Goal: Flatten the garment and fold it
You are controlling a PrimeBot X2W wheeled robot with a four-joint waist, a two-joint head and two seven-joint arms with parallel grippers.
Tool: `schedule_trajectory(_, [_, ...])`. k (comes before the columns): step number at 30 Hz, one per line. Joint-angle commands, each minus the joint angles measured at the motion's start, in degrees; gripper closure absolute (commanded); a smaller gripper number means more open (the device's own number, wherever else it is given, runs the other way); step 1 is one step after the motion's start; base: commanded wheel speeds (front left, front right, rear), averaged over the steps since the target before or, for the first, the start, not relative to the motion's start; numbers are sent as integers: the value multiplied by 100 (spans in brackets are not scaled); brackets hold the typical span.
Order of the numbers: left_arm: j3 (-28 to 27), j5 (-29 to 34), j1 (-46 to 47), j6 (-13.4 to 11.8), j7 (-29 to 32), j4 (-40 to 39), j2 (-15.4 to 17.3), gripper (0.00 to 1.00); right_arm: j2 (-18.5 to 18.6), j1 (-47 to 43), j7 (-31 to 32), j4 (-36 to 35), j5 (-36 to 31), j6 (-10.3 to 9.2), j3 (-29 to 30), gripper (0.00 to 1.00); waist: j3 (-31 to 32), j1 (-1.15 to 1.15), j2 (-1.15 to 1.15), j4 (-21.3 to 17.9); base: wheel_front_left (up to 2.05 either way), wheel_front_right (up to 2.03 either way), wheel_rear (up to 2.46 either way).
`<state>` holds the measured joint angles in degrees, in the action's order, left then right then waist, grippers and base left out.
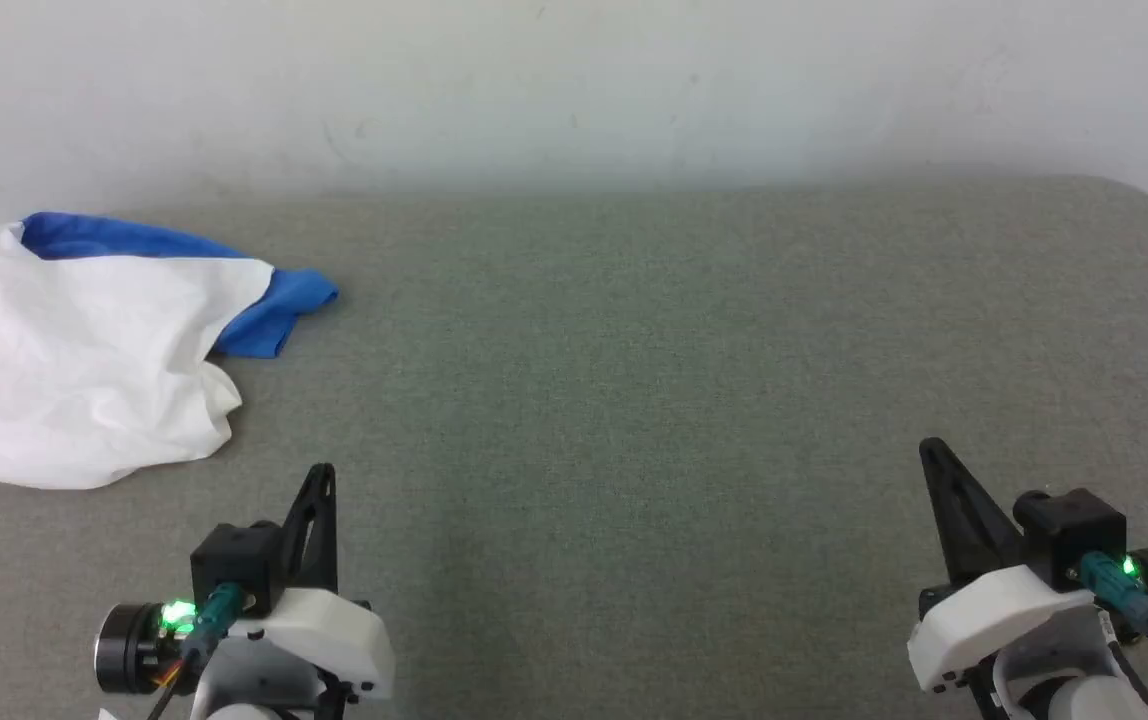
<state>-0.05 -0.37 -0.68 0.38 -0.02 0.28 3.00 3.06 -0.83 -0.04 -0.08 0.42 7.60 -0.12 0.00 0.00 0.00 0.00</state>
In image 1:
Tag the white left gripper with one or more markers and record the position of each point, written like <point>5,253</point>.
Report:
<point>329,640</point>

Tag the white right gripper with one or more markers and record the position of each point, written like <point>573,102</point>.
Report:
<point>984,620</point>

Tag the white and blue shirt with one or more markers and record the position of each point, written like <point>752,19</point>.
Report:
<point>64,360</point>

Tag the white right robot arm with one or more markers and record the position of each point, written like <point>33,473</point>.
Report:
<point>1094,700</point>

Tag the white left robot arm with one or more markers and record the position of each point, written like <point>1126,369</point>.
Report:
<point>239,713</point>

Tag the grey fabric sofa cushion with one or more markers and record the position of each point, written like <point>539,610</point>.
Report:
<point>634,400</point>

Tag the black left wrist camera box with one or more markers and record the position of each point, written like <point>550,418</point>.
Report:
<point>234,562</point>

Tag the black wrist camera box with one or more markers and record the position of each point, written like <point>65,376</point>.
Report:
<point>234,562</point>
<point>1069,535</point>

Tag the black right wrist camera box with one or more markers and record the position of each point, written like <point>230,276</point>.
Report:
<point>1069,535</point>

